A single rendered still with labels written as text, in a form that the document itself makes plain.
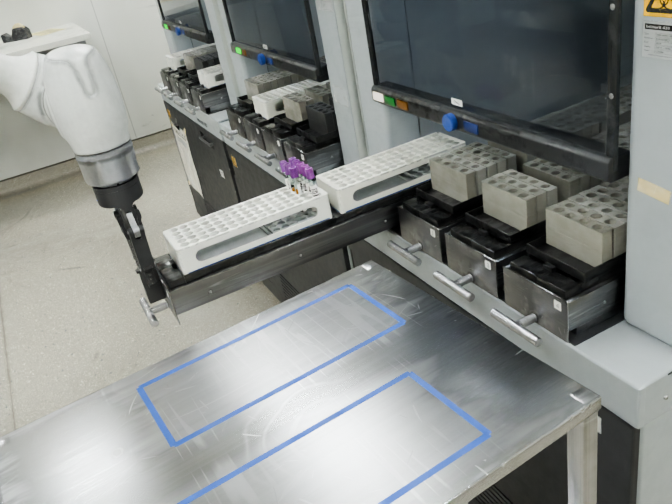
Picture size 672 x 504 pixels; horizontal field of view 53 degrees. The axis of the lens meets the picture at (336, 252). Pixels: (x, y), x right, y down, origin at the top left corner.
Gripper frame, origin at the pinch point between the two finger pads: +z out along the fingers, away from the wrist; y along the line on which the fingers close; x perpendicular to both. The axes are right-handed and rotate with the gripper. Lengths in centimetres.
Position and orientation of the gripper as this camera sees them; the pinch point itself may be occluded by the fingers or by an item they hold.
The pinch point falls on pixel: (151, 282)
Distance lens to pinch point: 124.2
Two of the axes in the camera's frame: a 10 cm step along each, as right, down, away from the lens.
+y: -4.5, -3.6, 8.2
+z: 1.7, 8.6, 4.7
